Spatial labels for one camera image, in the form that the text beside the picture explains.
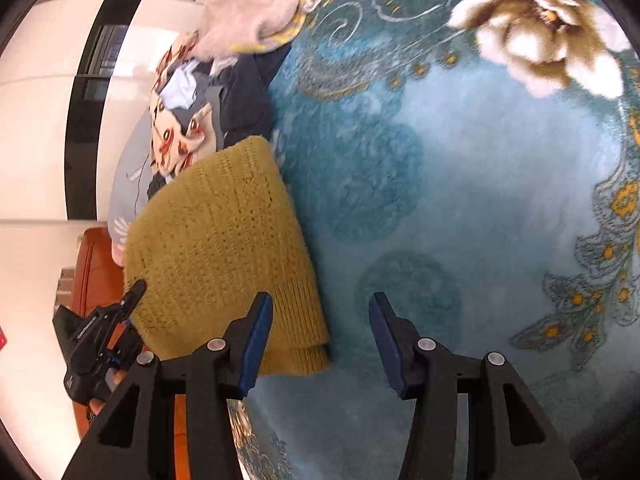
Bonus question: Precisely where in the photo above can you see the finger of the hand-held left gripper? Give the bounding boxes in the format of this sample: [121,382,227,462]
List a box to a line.
[119,280,148,322]

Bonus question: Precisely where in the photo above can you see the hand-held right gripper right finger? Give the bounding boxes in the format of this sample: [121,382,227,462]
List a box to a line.
[368,292,583,480]

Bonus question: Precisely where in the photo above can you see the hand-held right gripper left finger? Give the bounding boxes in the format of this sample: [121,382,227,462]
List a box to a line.
[61,292,274,480]

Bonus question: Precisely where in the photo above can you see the mustard yellow knitted sweater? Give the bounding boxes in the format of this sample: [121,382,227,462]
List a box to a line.
[123,135,332,377]

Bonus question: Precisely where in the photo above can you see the person's left hand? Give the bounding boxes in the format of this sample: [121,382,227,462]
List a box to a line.
[88,370,130,418]

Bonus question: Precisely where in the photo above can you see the light grey garment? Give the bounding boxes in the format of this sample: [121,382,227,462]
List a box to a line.
[108,110,173,267]

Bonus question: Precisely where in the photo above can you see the teal floral blanket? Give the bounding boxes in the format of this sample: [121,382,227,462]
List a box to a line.
[227,0,640,480]

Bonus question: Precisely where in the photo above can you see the cream red patterned garment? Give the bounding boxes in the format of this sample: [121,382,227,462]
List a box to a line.
[149,31,221,177]

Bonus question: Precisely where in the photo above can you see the light blue cloth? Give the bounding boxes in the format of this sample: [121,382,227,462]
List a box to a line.
[159,67,198,110]

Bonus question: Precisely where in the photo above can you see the dark navy garment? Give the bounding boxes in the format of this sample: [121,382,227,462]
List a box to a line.
[147,45,293,201]

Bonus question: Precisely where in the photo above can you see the white fluffy garment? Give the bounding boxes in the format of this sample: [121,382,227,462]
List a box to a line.
[192,0,339,61]

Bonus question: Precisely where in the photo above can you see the orange wooden bed frame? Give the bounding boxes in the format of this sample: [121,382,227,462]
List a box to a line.
[70,227,246,480]

